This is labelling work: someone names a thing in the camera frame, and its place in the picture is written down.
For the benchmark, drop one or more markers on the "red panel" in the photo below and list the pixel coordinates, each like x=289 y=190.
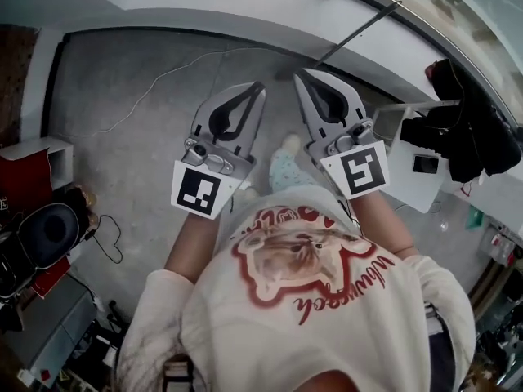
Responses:
x=51 y=280

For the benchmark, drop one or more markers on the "person's cream shoe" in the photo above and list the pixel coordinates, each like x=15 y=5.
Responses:
x=290 y=143
x=248 y=191

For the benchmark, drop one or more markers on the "grey metal cabinet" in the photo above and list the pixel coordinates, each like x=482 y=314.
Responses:
x=57 y=329

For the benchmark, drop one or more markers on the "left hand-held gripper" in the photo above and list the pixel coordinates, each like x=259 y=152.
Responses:
x=196 y=190

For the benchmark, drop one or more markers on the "black clothing heap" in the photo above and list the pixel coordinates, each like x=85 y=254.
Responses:
x=466 y=129

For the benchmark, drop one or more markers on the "black phone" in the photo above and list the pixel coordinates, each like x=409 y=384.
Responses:
x=425 y=163

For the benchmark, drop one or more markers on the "small white table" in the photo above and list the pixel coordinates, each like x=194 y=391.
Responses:
x=408 y=186

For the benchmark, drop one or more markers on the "light blue star-print trousers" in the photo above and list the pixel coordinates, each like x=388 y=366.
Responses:
x=288 y=174

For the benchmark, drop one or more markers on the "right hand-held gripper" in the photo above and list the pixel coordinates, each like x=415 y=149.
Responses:
x=361 y=170

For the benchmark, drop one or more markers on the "white open cabinet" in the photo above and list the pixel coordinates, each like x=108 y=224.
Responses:
x=57 y=153

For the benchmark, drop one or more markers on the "person's cream left shoe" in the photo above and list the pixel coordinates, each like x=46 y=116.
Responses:
x=248 y=191

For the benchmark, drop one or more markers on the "cream printed t-shirt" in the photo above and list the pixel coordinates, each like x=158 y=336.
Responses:
x=265 y=341

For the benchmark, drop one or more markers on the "person's cream right shoe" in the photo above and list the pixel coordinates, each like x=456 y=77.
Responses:
x=290 y=143

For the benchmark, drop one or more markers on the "person's right forearm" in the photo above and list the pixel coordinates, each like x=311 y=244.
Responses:
x=380 y=223

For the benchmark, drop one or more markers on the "black office chair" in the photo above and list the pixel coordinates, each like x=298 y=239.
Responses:
x=49 y=235

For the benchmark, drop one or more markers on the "small red object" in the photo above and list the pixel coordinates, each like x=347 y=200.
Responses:
x=431 y=72

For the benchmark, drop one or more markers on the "glass window black frame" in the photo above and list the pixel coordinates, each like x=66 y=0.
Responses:
x=470 y=6

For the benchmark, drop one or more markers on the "person's left forearm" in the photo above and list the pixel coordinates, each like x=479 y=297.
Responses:
x=188 y=247

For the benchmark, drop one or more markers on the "green packet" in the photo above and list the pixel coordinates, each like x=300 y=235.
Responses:
x=476 y=219

